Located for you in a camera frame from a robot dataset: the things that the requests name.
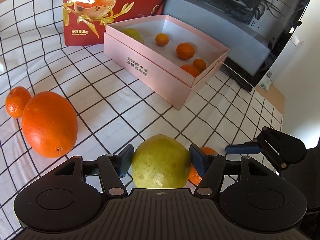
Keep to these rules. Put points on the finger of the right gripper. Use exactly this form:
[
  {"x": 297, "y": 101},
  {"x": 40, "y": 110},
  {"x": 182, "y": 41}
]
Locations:
[{"x": 246, "y": 148}]

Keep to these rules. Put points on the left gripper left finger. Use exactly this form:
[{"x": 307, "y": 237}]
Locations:
[{"x": 112, "y": 168}]

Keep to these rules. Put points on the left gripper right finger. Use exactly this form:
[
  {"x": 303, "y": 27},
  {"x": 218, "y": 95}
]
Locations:
[{"x": 210, "y": 168}]

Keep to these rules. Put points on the large green guava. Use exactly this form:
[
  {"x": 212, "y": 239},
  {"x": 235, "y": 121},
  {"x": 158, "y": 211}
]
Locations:
[{"x": 161, "y": 162}]

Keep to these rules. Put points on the large orange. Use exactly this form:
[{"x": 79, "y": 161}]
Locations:
[{"x": 50, "y": 124}]

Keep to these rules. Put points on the small green guava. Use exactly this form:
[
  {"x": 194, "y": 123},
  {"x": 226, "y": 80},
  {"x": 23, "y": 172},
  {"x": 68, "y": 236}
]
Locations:
[{"x": 133, "y": 33}]

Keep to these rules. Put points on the tiny kumquat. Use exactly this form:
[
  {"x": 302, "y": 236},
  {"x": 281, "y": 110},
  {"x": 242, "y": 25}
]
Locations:
[{"x": 161, "y": 39}]

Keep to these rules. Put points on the small tangerine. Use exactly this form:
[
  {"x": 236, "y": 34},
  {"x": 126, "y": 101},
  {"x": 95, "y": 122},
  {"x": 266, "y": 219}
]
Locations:
[{"x": 194, "y": 72}]

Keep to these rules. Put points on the checkered white tablecloth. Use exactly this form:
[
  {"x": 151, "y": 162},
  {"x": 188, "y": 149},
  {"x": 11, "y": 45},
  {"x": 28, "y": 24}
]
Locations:
[{"x": 113, "y": 107}]

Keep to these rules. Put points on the pink cardboard box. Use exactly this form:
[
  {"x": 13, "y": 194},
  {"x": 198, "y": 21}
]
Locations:
[{"x": 159, "y": 67}]

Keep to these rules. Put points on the computer case glass panel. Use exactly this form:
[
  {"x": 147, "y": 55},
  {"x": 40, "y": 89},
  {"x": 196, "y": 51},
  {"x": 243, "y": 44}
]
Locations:
[{"x": 255, "y": 31}]

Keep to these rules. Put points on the red snack bag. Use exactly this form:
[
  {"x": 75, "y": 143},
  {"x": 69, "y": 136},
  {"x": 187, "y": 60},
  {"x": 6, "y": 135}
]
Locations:
[{"x": 85, "y": 21}]

